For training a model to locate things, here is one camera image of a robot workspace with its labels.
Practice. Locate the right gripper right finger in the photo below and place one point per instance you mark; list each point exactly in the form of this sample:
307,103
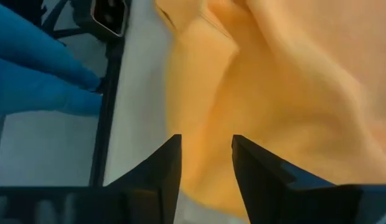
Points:
267,186

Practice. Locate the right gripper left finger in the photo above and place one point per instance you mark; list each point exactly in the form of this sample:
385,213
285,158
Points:
155,180

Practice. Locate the orange microfiber towel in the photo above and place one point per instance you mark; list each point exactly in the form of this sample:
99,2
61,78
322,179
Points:
274,93

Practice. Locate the black aluminium table frame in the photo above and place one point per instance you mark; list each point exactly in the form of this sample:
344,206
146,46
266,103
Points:
107,109

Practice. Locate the black table-level camera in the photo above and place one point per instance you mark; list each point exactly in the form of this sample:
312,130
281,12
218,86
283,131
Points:
109,15

